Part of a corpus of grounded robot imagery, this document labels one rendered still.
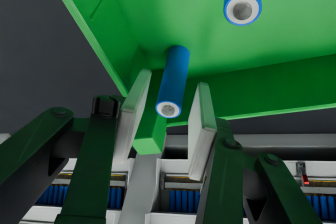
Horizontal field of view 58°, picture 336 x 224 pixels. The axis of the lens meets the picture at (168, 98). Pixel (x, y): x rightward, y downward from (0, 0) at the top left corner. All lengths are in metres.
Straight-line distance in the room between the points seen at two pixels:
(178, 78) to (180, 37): 0.04
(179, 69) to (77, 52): 0.75
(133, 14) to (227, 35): 0.07
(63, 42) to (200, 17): 0.76
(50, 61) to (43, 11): 0.18
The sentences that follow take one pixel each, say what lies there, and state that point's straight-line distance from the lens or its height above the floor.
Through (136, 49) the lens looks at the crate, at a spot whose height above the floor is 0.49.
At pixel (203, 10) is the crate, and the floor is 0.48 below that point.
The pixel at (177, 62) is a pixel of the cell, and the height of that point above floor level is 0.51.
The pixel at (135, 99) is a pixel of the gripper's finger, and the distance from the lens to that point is 0.15.
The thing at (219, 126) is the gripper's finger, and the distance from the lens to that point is 0.17.
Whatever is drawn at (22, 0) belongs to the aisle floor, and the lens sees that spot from 0.94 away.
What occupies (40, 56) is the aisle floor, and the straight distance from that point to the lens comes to 1.04.
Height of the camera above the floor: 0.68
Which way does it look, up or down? 43 degrees down
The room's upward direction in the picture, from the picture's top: 168 degrees counter-clockwise
